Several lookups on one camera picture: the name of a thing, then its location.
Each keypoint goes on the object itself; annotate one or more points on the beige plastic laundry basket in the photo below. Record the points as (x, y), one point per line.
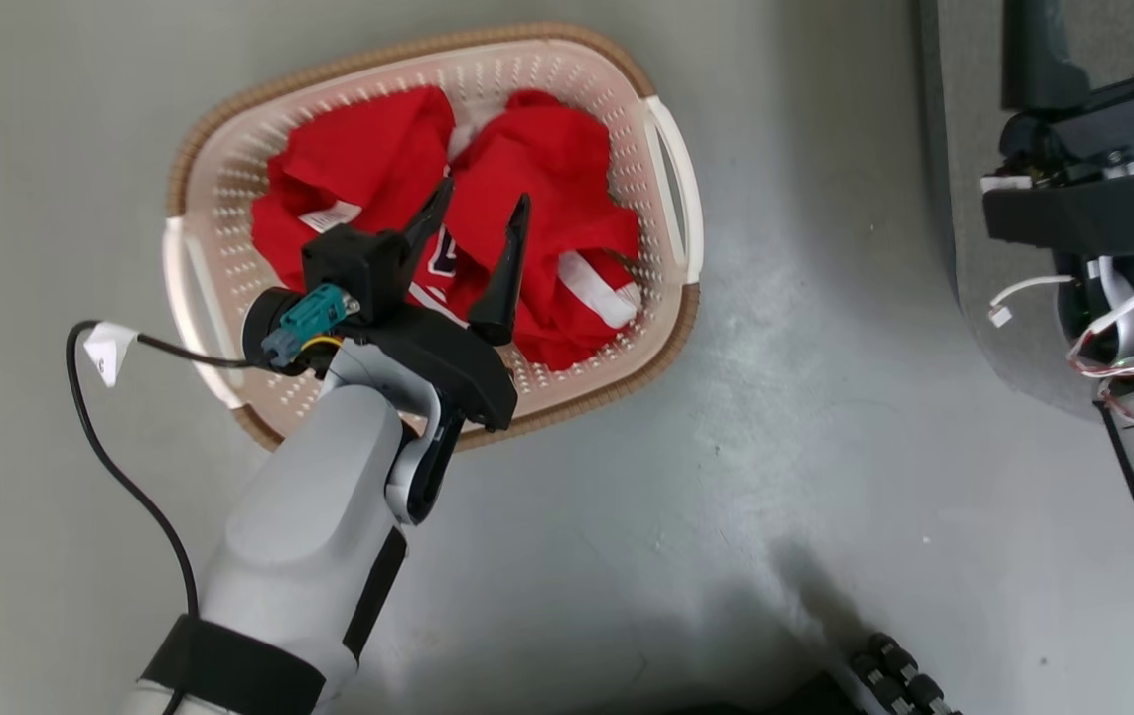
(547, 74)

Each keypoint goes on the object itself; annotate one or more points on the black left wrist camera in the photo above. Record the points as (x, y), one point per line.
(349, 268)

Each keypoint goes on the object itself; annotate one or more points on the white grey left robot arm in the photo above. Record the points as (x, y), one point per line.
(309, 526)

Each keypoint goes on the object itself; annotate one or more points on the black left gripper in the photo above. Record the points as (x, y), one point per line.
(458, 372)

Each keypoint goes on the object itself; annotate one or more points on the grey fabric sofa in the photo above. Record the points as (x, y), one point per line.
(954, 149)

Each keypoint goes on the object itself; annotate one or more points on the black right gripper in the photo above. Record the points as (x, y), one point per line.
(1103, 209)

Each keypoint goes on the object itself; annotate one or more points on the red jersey with white stripes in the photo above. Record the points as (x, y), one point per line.
(368, 149)

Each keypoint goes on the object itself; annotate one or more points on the black robot base roller wheel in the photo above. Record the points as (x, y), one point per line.
(890, 660)

